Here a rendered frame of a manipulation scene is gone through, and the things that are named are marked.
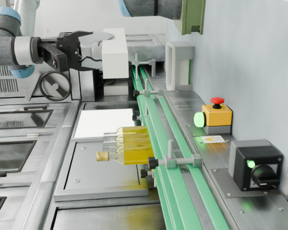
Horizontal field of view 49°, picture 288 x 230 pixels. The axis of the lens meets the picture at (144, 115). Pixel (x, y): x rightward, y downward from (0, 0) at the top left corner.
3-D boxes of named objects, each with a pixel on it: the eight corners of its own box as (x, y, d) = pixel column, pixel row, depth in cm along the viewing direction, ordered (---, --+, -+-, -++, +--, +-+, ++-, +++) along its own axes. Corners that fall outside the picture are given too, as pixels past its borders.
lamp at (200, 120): (202, 123, 96) (192, 123, 96) (202, 109, 94) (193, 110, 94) (205, 129, 92) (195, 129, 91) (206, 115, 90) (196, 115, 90)
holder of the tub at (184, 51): (184, 96, 157) (168, 97, 156) (185, 40, 147) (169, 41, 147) (191, 108, 141) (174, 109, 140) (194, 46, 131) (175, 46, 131)
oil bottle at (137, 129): (166, 136, 134) (115, 138, 132) (166, 124, 132) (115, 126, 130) (168, 142, 129) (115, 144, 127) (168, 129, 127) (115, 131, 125)
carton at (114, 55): (124, 28, 93) (103, 28, 93) (127, 53, 72) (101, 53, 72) (124, 48, 96) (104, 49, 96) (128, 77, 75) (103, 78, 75)
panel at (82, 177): (134, 112, 199) (79, 114, 196) (134, 107, 198) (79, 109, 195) (149, 196, 115) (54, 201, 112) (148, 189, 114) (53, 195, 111)
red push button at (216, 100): (208, 107, 94) (208, 96, 93) (221, 106, 94) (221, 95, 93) (211, 111, 90) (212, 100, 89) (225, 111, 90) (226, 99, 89)
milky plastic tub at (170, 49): (183, 86, 155) (165, 87, 154) (184, 40, 147) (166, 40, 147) (191, 97, 139) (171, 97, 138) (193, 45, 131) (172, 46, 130)
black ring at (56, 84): (73, 99, 218) (42, 100, 216) (71, 68, 211) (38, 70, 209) (72, 101, 214) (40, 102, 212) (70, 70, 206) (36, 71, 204)
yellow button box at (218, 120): (224, 124, 98) (200, 125, 97) (226, 101, 95) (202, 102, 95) (232, 133, 92) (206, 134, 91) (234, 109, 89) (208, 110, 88)
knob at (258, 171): (271, 183, 64) (279, 193, 61) (250, 184, 64) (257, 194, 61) (274, 164, 63) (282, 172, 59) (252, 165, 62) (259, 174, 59)
